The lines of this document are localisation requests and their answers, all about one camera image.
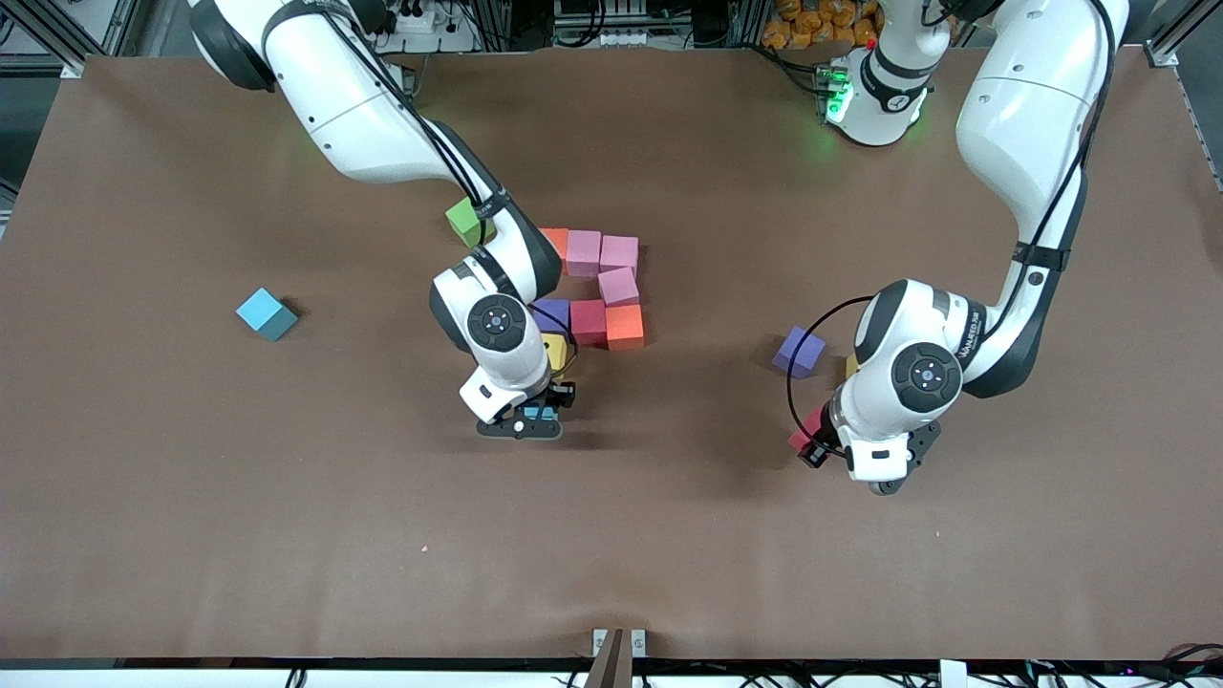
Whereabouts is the red foam block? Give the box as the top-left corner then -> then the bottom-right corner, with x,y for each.
788,406 -> 828,455
570,299 -> 610,347

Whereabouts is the pink foam block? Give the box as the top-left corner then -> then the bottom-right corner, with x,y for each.
567,230 -> 603,278
597,268 -> 641,309
600,235 -> 640,278

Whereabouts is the green foam block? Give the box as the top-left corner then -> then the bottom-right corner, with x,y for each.
445,197 -> 498,249

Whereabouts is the brown table cover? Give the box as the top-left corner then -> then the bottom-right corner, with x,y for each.
0,46 -> 1223,662

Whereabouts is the white electrical box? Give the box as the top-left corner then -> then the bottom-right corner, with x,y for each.
554,0 -> 670,49

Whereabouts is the bag of orange items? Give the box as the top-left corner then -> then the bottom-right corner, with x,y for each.
762,0 -> 885,51

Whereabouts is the black left camera cable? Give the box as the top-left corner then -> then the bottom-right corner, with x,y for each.
785,294 -> 875,452

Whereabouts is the metal table edge bracket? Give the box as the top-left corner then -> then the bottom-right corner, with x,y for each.
585,627 -> 648,688

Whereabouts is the aluminium frame rail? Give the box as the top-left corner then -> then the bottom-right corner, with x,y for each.
0,0 -> 144,79
1147,0 -> 1223,68

